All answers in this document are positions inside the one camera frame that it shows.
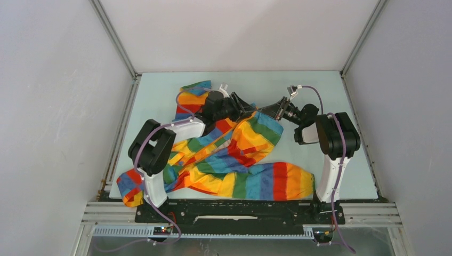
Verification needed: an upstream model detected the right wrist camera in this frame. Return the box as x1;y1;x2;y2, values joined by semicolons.
287;85;298;101

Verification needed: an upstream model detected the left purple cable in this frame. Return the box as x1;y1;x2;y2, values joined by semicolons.
93;86;213;254

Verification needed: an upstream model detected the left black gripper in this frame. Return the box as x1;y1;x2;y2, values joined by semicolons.
213;92;256;123

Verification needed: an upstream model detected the right aluminium corner post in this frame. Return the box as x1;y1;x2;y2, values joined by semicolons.
340;0;389;78

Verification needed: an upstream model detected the aluminium corner post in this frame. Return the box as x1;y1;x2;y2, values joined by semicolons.
88;0;139;79
340;0;389;78

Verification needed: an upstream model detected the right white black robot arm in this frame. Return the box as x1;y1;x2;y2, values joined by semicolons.
259;97;361;223

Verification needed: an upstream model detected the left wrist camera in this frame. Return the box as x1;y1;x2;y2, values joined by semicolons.
217;83;229;98

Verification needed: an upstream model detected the aluminium front frame rail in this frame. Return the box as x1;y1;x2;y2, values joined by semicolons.
82;200;402;228

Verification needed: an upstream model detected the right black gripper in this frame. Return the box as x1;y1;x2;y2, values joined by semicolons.
258;96;304;126

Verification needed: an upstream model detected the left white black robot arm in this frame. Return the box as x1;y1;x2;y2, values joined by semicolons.
122;89;256;222

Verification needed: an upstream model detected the left aluminium corner post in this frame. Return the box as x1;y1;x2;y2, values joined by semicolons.
88;0;139;79

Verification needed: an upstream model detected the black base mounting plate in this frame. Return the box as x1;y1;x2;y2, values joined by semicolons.
135;199;345;235

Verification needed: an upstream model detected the rainbow striped jacket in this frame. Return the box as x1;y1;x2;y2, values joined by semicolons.
116;80;316;208

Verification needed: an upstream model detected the white cable duct strip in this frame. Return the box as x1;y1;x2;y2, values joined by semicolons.
92;225;314;239

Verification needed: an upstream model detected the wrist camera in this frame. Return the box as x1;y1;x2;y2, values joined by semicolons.
287;85;298;101
217;83;229;98

